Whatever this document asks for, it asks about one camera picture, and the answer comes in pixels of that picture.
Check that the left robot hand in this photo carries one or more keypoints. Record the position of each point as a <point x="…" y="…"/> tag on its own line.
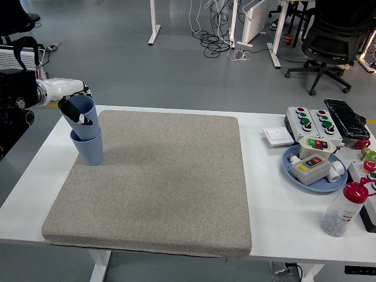
<point x="61" y="86"/>

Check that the blue ribbed cup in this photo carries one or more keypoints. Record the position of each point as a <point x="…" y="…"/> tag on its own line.
<point x="88" y="130"/>
<point x="92" y="152"/>

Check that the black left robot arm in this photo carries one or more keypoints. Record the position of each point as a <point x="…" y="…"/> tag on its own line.
<point x="14" y="100"/>

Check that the floor power strip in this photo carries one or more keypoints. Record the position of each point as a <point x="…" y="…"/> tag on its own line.
<point x="54" y="46"/>

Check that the grey-brown mat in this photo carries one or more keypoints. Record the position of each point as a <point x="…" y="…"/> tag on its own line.
<point x="164" y="191"/>

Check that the white table leg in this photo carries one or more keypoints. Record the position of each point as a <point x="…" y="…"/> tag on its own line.
<point x="100" y="264"/>
<point x="312" y="271"/>

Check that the person's shoe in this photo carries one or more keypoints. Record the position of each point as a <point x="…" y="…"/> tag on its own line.
<point x="274" y="25"/>

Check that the white four-button control box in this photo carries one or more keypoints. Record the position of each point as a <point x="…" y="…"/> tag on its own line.
<point x="315" y="122"/>
<point x="295" y="119"/>

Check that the black mesh office chair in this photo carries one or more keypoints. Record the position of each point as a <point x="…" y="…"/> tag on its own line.
<point x="332" y="38"/>

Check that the blue plate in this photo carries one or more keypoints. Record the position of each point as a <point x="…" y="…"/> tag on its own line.
<point x="323" y="186"/>

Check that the black plastic tray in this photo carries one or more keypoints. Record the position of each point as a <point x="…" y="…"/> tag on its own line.
<point x="346" y="117"/>

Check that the white plastic pipe fitting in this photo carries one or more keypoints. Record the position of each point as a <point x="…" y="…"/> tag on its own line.
<point x="336" y="171"/>

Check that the clear bottle with red cap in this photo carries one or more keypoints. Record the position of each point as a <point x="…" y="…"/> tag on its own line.
<point x="340" y="211"/>

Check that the white emergency stop button box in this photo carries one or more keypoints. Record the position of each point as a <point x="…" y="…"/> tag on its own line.
<point x="357" y="170"/>

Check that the green plastic part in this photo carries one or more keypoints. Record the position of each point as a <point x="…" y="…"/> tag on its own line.
<point x="370" y="155"/>

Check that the black table height control panel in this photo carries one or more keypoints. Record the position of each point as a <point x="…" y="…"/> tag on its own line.
<point x="359" y="269"/>

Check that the white wall switch plate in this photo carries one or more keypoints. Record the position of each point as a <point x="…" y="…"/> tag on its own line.
<point x="277" y="136"/>

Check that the white green-red button switch box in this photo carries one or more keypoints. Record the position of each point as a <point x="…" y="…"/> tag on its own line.
<point x="311" y="151"/>

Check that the grey red-black button switch box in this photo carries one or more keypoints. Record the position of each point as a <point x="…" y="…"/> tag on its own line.
<point x="311" y="173"/>

